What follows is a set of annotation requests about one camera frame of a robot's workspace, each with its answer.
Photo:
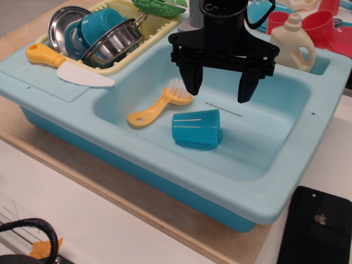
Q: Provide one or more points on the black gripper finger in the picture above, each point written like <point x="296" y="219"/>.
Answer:
<point x="192" y="75"/>
<point x="248" y="84"/>

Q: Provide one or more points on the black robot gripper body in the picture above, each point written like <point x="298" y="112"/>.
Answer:
<point x="224" y="42"/>

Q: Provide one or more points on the teal plastic cup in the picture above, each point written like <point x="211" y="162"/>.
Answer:
<point x="201" y="129"/>

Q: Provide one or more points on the red plastic cup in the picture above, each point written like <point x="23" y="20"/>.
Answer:
<point x="276" y="19"/>

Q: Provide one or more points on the teal cup in rack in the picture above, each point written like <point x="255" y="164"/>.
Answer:
<point x="95" y="25"/>

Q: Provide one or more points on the yellow dish brush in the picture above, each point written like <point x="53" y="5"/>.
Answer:
<point x="175" y="93"/>

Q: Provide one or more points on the grey toy faucet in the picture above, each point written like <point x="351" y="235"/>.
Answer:
<point x="195" y="20"/>

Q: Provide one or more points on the cream toy detergent bottle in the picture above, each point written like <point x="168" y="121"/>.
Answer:
<point x="296" y="49"/>

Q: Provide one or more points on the light blue toy sink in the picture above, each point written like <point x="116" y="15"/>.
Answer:
<point x="238" y="163"/>

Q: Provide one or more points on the steel toy pot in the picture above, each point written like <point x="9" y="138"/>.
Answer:
<point x="114" y="45"/>

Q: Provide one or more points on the red plastic bowl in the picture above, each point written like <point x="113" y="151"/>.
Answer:
<point x="320" y="27"/>

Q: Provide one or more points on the red plastic plate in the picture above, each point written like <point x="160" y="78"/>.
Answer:
<point x="341" y="41"/>

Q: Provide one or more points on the black smartphone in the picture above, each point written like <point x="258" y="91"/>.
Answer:
<point x="318" y="228"/>

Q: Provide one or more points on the wooden board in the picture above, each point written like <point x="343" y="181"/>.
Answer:
<point x="103" y="214"/>

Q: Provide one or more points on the orange tape piece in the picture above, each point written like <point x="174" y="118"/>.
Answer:
<point x="40" y="250"/>

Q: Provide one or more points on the yellow handled toy knife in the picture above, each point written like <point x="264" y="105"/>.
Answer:
<point x="41" y="54"/>

